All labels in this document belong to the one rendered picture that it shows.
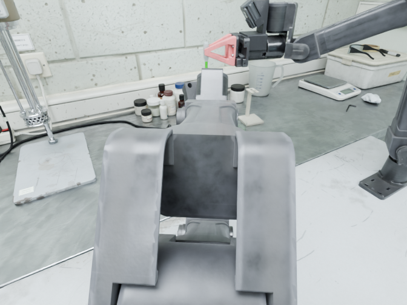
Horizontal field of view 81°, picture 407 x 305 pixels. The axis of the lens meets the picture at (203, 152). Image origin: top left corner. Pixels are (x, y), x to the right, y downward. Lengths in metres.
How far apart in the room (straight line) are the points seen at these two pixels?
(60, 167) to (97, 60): 0.46
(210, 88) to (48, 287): 0.46
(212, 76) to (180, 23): 0.77
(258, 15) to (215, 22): 0.60
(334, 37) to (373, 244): 0.46
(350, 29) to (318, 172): 0.38
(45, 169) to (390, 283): 0.88
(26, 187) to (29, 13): 0.57
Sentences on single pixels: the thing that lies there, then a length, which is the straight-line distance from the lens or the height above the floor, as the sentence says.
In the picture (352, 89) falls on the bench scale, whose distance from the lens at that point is 1.45.
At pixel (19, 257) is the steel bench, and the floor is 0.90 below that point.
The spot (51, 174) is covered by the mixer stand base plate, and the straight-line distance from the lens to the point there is 0.81.
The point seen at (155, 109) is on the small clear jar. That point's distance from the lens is 1.02.
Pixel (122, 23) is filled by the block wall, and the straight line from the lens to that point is 1.08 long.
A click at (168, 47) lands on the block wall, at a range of 1.15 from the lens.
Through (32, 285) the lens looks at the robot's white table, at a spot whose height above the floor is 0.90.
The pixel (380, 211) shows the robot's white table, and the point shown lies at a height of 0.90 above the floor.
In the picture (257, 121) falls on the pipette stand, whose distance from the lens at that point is 0.99.
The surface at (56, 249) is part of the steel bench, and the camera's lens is 0.62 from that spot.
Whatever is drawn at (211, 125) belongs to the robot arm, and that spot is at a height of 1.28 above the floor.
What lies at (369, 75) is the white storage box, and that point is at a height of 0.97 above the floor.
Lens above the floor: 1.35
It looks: 35 degrees down
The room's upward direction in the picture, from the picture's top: straight up
